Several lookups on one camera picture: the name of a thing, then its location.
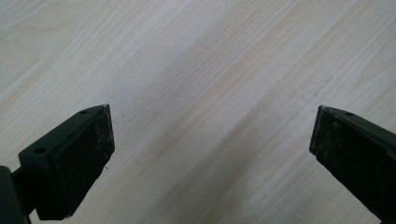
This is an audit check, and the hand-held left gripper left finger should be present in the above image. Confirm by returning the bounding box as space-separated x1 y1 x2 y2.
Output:
11 104 116 221

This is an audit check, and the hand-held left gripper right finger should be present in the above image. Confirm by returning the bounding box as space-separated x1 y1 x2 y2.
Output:
308 105 396 224

